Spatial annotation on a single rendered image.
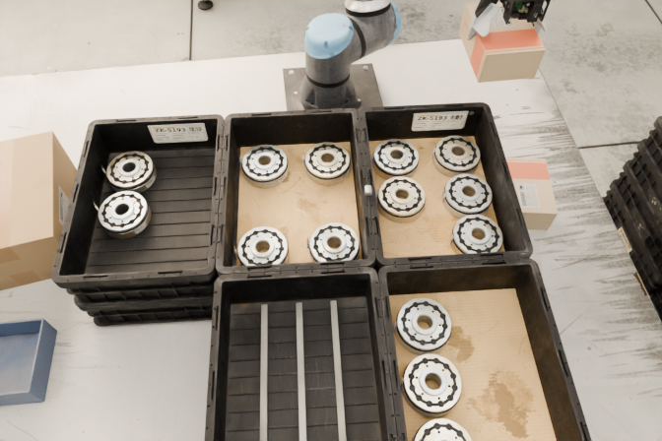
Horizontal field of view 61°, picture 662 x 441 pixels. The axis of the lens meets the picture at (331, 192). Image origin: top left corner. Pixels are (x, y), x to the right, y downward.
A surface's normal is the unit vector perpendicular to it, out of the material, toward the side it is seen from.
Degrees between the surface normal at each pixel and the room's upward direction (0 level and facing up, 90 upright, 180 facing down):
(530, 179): 0
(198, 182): 0
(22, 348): 0
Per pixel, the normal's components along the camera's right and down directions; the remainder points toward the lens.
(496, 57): 0.12, 0.82
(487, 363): 0.00, -0.57
